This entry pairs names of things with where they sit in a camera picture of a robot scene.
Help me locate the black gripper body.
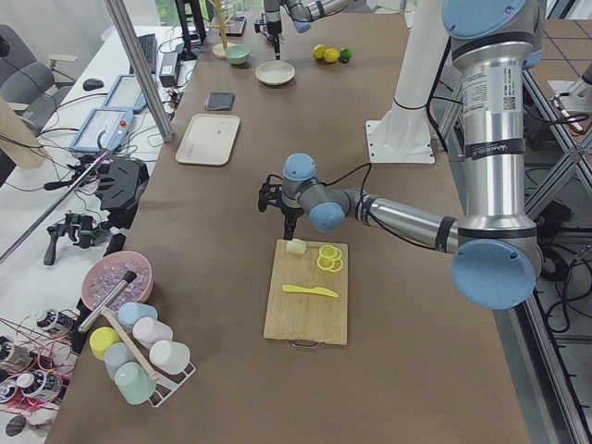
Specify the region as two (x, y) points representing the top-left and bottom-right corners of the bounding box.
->
(253, 8), (282, 60)
(258, 174), (303, 241)

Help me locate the cream round plate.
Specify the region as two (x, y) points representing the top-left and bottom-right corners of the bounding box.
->
(255, 60), (296, 86)

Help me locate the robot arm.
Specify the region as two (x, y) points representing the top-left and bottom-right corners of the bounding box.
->
(258, 1), (547, 310)
(253, 0), (352, 60)

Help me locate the cream rectangular rabbit tray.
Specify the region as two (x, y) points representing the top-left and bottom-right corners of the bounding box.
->
(175, 114), (241, 167)

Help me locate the mint green bowl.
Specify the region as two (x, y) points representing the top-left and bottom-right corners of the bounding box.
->
(225, 44), (251, 66)

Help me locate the yellow lemon outer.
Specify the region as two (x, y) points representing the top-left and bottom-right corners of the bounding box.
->
(313, 44), (327, 60)

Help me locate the wooden mug tree stand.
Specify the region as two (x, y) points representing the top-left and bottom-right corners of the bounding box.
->
(207, 0), (235, 59)

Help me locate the yellow lemon near lime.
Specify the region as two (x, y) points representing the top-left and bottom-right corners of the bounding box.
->
(323, 48), (340, 64)

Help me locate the green lime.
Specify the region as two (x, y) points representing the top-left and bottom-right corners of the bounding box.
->
(339, 47), (352, 63)

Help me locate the lemon slices stack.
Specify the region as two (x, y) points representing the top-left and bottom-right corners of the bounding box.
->
(316, 244), (343, 273)

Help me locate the grey folded cloth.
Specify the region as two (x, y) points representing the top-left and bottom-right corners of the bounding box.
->
(204, 92), (235, 111)

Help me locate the yellow plastic knife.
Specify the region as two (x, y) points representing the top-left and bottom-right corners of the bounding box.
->
(281, 284), (339, 298)

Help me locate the bamboo cutting board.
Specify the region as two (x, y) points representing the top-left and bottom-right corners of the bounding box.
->
(263, 240), (349, 345)

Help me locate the blue teach pendant far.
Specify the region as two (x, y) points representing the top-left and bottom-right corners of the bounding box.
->
(103, 74), (146, 113)

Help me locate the blue teach pendant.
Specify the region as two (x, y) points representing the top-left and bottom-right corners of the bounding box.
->
(68, 107), (134, 154)
(103, 74), (146, 113)

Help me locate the steel muddler in bowl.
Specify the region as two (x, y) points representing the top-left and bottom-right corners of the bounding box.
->
(77, 270), (137, 334)

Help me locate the blue teach pendant near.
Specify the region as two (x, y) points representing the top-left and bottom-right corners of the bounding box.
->
(68, 107), (134, 154)

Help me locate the pink bowl with ice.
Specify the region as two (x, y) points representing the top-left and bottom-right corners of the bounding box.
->
(81, 251), (153, 312)

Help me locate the pink cup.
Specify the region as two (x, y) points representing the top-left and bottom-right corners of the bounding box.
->
(132, 316), (173, 350)

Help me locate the blue cup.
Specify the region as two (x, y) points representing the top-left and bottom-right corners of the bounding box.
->
(117, 302), (158, 332)

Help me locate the white cup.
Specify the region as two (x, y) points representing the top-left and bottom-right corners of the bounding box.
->
(149, 340), (191, 375)

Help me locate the white cup rack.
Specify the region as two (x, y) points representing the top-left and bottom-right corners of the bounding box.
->
(148, 362), (197, 408)

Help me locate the yellow cup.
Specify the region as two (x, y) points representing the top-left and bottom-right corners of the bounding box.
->
(89, 327), (121, 361)

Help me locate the grey cup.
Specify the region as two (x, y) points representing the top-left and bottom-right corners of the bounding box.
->
(104, 342), (136, 380)

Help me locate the mint cup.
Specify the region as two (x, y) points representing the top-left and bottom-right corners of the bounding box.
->
(114, 362), (156, 405)

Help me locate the grey office chair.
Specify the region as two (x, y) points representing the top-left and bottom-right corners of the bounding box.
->
(1, 24), (76, 136)

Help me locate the aluminium frame post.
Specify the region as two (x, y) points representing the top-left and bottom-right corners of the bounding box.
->
(105, 0), (173, 142)

